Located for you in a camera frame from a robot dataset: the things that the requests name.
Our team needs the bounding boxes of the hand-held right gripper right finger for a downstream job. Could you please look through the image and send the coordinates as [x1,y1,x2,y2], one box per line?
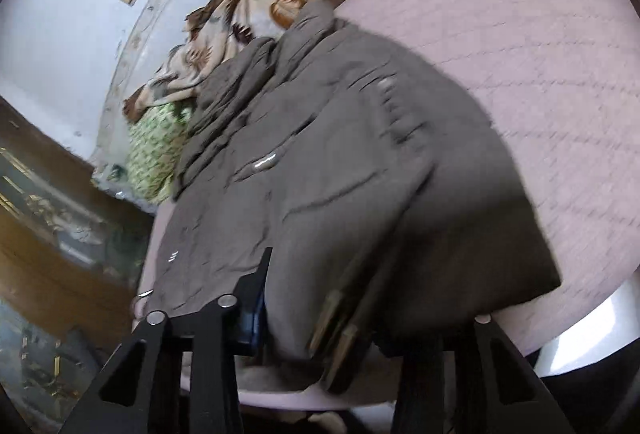
[392,314,561,434]

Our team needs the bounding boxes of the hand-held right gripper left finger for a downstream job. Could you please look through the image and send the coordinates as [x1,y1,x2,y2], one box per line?
[60,246,273,434]

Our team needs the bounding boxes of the grey-brown quilted hooded jacket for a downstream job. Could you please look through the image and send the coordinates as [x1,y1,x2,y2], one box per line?
[134,1,562,395]

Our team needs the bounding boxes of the green patterned pillow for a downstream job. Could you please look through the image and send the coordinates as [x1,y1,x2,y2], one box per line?
[125,101,193,205]

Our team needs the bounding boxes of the clear plastic bag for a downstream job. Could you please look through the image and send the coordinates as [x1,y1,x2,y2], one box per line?
[92,159,136,199]

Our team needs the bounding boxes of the wooden door with stained glass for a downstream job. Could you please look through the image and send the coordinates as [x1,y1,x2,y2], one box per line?
[0,96,156,434]

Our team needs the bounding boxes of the pink quilted bed mattress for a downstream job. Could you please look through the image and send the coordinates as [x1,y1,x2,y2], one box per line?
[131,0,640,410]

